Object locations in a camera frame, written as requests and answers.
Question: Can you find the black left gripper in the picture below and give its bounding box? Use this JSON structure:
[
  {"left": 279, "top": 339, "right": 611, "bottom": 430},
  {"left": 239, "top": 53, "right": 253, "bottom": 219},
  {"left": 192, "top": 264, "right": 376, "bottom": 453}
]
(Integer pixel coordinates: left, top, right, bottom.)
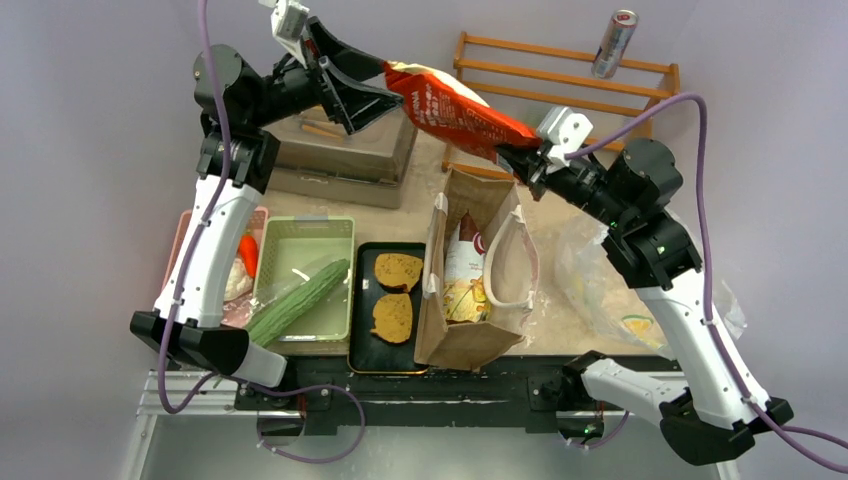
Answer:
[{"left": 246, "top": 17, "right": 402, "bottom": 132}]

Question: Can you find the red cassava chips packet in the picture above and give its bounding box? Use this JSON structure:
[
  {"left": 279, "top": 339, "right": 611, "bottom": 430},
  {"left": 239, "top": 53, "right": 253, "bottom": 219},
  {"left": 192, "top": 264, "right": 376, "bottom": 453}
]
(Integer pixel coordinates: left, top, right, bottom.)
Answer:
[{"left": 383, "top": 61, "right": 542, "bottom": 162}]

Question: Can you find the brown paper bag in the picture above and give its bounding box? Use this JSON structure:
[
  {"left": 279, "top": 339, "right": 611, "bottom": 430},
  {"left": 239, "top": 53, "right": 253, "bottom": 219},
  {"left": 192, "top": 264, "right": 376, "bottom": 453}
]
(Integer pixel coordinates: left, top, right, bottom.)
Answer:
[{"left": 414, "top": 170, "right": 539, "bottom": 371}]

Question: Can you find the clear plastic grocery bag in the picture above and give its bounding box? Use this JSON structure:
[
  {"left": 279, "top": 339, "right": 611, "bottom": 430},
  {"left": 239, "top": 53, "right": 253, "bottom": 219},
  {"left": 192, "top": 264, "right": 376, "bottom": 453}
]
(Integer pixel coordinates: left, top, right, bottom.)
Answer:
[{"left": 553, "top": 211, "right": 750, "bottom": 359}]

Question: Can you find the snack packet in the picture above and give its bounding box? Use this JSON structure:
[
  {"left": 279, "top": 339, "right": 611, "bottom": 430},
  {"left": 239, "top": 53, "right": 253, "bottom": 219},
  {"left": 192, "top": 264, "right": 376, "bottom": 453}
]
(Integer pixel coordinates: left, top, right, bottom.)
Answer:
[{"left": 442, "top": 212, "right": 491, "bottom": 324}]

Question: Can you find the brown bread piece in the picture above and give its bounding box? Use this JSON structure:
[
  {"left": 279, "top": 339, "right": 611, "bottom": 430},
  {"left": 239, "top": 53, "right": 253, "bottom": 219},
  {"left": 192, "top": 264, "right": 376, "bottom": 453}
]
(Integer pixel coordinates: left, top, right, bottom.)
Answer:
[
  {"left": 374, "top": 253, "right": 423, "bottom": 293},
  {"left": 370, "top": 293, "right": 413, "bottom": 344}
]

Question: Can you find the orange carrot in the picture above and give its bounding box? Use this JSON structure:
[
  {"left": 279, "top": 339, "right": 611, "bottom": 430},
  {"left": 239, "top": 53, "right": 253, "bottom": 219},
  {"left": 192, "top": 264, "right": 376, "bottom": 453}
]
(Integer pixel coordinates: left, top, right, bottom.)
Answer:
[{"left": 238, "top": 233, "right": 259, "bottom": 278}]

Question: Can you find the white cauliflower piece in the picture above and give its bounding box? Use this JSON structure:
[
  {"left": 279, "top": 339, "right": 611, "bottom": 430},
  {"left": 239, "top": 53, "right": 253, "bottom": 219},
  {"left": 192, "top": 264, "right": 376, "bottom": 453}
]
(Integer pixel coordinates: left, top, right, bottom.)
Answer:
[{"left": 224, "top": 257, "right": 253, "bottom": 302}]

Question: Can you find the green bumpy cucumber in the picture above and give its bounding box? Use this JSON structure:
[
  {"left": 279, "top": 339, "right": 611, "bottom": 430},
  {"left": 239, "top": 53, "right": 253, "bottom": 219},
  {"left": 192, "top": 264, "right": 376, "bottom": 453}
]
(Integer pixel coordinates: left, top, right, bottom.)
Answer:
[{"left": 245, "top": 259, "right": 350, "bottom": 347}]

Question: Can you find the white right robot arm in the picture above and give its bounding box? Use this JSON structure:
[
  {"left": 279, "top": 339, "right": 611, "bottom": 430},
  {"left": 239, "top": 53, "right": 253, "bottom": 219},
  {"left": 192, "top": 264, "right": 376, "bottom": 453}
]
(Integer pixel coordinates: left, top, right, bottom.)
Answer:
[{"left": 497, "top": 138, "right": 793, "bottom": 466}]

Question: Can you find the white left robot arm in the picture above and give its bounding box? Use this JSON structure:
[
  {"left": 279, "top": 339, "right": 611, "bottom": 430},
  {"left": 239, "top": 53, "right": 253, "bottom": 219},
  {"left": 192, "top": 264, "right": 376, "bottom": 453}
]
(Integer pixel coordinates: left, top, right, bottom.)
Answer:
[{"left": 130, "top": 17, "right": 403, "bottom": 409}]

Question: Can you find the orange wooden rack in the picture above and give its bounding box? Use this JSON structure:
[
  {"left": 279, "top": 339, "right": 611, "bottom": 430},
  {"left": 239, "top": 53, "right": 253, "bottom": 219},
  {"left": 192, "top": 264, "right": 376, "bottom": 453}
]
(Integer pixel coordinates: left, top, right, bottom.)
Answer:
[{"left": 452, "top": 31, "right": 681, "bottom": 143}]

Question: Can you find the brown translucent storage box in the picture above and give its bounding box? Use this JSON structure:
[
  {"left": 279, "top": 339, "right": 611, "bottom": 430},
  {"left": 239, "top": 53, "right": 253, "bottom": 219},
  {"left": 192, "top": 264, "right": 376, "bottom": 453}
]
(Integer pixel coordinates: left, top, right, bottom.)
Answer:
[{"left": 265, "top": 107, "right": 418, "bottom": 209}]

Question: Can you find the silver drink can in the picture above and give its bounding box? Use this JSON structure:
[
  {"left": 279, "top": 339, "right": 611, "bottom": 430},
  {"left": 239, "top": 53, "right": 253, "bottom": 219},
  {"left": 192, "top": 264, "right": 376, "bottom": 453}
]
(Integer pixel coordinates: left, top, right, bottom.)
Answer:
[{"left": 591, "top": 9, "right": 639, "bottom": 79}]

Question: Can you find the green plastic basket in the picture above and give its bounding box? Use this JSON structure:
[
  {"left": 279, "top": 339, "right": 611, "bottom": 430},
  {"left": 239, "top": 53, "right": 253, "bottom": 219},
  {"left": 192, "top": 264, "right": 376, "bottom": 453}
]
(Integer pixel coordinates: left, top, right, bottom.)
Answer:
[{"left": 253, "top": 216, "right": 355, "bottom": 343}]

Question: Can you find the black tray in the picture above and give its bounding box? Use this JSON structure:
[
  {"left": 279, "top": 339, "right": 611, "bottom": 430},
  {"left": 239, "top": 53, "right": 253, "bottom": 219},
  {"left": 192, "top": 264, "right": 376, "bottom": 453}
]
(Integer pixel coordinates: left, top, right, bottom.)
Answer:
[{"left": 347, "top": 242, "right": 428, "bottom": 375}]

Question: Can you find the pink plastic basket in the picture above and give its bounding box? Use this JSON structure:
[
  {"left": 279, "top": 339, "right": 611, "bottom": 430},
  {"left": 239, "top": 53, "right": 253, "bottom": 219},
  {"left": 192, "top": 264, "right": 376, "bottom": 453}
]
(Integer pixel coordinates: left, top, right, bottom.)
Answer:
[{"left": 162, "top": 207, "right": 268, "bottom": 287}]

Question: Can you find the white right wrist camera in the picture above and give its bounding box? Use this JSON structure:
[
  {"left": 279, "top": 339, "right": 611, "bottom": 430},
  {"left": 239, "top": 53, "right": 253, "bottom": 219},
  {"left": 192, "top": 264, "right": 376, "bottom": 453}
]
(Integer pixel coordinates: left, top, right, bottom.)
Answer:
[{"left": 536, "top": 106, "right": 594, "bottom": 174}]

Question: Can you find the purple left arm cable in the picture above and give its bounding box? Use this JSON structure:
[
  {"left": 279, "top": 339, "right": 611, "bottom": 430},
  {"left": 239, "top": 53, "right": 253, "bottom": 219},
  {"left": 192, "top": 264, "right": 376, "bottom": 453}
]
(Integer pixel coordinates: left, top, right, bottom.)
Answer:
[{"left": 156, "top": 0, "right": 233, "bottom": 416}]

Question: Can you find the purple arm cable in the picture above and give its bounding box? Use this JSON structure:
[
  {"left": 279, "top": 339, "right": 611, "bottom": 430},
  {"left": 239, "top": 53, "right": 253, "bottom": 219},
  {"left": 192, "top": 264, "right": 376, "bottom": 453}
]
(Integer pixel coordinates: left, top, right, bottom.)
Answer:
[
  {"left": 156, "top": 0, "right": 233, "bottom": 416},
  {"left": 566, "top": 91, "right": 848, "bottom": 475}
]

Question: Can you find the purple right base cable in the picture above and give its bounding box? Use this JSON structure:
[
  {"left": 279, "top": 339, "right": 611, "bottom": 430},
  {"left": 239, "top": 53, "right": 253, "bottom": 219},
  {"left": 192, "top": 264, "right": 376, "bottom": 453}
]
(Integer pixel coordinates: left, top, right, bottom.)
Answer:
[{"left": 566, "top": 409, "right": 631, "bottom": 452}]

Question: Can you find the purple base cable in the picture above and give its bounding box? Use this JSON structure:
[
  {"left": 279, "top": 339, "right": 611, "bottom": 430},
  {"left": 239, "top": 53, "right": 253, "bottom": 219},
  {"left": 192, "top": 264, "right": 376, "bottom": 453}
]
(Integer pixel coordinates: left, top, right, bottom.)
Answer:
[
  {"left": 566, "top": 409, "right": 631, "bottom": 452},
  {"left": 256, "top": 384, "right": 367, "bottom": 466}
]

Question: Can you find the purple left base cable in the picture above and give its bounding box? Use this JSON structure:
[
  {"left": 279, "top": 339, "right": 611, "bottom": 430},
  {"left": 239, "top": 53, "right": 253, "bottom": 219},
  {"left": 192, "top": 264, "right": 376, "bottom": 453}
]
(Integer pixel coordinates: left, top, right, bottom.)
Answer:
[{"left": 256, "top": 384, "right": 367, "bottom": 466}]

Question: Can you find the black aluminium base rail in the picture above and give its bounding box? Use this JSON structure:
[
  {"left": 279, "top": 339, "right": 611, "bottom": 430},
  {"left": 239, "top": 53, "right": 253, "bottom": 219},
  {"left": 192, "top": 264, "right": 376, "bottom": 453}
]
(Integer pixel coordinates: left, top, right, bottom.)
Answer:
[{"left": 135, "top": 354, "right": 742, "bottom": 480}]

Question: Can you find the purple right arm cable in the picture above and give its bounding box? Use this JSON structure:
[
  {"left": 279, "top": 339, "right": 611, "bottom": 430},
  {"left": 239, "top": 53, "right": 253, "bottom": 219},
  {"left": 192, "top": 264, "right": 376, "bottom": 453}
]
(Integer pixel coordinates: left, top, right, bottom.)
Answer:
[{"left": 566, "top": 91, "right": 848, "bottom": 475}]

